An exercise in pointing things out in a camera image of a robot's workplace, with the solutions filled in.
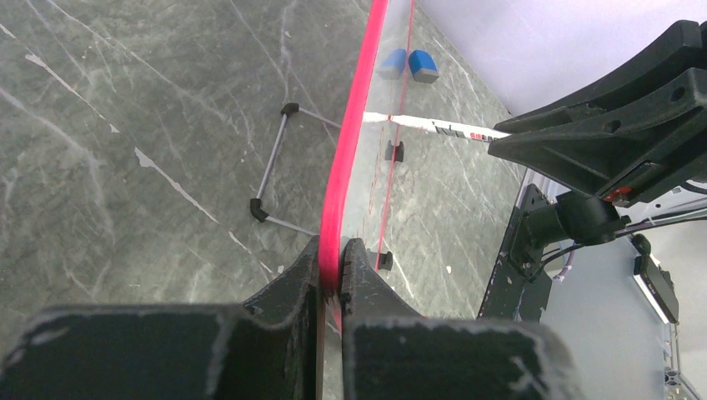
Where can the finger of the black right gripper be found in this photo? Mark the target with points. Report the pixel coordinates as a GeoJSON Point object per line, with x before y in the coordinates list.
{"type": "Point", "coordinates": [681, 47]}
{"type": "Point", "coordinates": [631, 155]}

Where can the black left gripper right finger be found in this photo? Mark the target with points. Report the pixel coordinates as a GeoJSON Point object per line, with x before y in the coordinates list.
{"type": "Point", "coordinates": [390, 351]}

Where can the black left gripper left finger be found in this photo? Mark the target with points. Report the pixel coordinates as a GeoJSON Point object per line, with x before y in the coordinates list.
{"type": "Point", "coordinates": [266, 347]}

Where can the pink-framed whiteboard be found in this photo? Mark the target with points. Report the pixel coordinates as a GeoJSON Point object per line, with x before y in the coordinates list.
{"type": "Point", "coordinates": [356, 200]}

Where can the red white marker pen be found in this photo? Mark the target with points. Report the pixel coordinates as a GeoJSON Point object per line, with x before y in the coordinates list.
{"type": "Point", "coordinates": [430, 125]}

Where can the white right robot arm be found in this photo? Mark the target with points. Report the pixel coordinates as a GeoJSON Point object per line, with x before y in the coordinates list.
{"type": "Point", "coordinates": [586, 220]}

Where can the black whiteboard foot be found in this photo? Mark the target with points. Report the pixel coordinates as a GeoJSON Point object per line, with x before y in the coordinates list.
{"type": "Point", "coordinates": [394, 152]}
{"type": "Point", "coordinates": [381, 260]}

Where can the black device on floor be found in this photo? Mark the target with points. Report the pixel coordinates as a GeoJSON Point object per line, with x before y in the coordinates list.
{"type": "Point", "coordinates": [654, 282]}

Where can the blue eraser block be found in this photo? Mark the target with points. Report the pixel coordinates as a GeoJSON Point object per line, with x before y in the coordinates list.
{"type": "Point", "coordinates": [423, 67]}

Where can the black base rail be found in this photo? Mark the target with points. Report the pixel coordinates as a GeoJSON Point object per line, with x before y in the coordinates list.
{"type": "Point", "coordinates": [509, 293]}

